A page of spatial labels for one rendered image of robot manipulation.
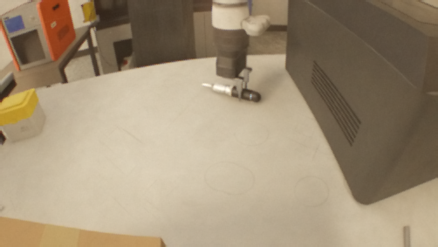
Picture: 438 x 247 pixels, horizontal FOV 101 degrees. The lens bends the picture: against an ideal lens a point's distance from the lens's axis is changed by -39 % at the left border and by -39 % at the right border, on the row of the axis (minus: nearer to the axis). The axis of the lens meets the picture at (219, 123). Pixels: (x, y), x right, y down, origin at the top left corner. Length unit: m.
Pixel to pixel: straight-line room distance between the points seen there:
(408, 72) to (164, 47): 1.01
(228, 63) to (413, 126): 0.39
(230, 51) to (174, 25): 0.61
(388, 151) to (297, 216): 0.18
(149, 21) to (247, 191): 0.86
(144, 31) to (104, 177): 0.78
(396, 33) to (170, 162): 0.44
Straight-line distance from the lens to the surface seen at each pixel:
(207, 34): 2.10
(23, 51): 1.87
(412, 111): 0.34
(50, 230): 0.29
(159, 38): 1.16
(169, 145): 0.53
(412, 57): 0.35
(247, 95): 0.61
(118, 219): 0.45
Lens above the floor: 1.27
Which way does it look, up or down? 41 degrees down
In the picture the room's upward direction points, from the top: 2 degrees counter-clockwise
